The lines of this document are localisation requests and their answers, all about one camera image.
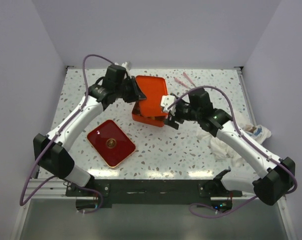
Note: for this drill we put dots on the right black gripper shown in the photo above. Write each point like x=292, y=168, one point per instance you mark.
x=171, y=122

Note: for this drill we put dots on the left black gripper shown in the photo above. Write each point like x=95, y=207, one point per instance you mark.
x=136, y=93

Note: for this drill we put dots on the orange compartment cookie box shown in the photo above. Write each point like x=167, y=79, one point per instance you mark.
x=157, y=121

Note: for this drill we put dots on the orange box lid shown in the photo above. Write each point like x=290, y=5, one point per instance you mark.
x=153, y=88

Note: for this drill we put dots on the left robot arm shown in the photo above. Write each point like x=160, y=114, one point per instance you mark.
x=51, y=150

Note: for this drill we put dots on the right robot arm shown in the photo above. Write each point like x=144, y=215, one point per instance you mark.
x=275, y=175

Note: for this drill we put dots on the red cookie tray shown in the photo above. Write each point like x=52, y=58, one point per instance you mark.
x=112, y=144

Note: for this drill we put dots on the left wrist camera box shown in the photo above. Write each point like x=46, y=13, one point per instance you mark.
x=127, y=65

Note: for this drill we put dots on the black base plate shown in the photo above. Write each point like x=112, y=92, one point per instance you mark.
x=165, y=192

